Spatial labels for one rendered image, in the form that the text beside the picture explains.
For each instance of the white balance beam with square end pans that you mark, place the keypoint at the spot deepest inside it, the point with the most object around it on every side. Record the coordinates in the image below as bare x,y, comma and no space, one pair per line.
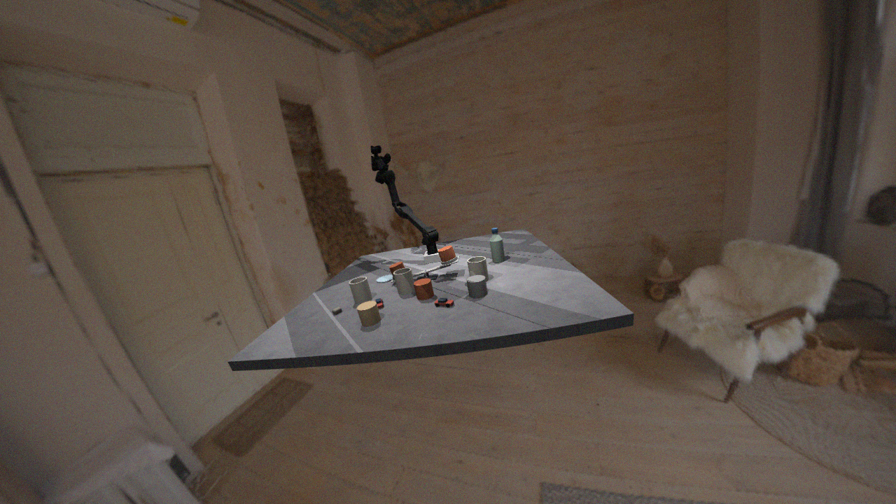
433,276

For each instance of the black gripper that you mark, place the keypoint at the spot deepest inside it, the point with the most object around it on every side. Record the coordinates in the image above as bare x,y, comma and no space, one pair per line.
376,159

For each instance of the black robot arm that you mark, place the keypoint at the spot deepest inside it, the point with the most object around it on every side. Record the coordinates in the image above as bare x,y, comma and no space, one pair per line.
430,234

